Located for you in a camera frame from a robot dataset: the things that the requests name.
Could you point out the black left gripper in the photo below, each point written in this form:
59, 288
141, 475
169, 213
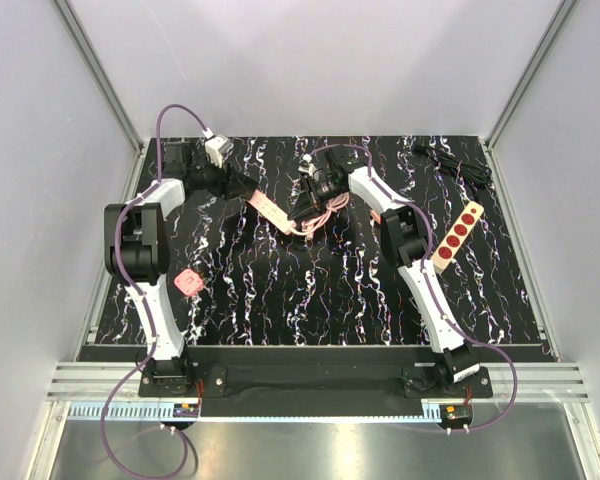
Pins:
227, 185

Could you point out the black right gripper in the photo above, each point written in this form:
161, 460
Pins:
307, 203

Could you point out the pink power strip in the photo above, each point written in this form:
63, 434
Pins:
271, 212

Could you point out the pink square socket adapter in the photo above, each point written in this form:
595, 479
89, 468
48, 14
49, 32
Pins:
189, 282

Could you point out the beige red power strip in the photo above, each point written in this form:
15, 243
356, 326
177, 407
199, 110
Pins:
457, 235

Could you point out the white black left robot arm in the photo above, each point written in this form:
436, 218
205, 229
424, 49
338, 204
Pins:
137, 252

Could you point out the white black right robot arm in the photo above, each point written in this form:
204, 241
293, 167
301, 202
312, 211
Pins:
406, 241

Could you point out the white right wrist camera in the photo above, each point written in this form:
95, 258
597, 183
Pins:
306, 165

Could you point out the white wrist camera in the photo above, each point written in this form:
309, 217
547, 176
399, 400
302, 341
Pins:
216, 147
306, 165

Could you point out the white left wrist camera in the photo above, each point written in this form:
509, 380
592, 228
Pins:
216, 147

